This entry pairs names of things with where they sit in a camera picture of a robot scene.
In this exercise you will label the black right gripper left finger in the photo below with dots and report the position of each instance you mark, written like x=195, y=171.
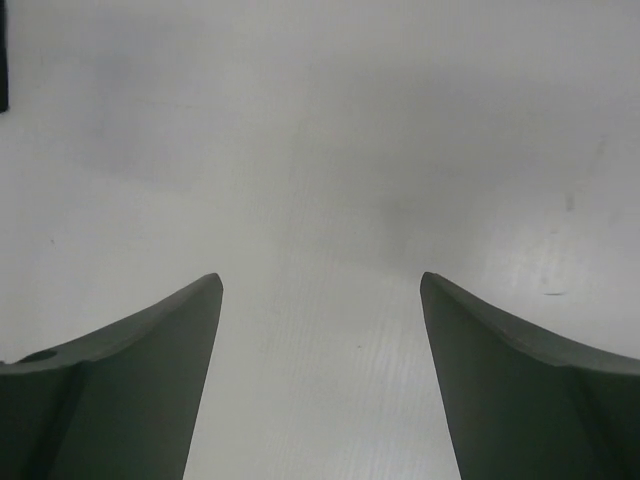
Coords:
x=118, y=403

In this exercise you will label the black t shirt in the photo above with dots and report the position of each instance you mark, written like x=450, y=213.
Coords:
x=4, y=74

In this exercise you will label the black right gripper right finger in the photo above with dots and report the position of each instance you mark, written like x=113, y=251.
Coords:
x=522, y=402

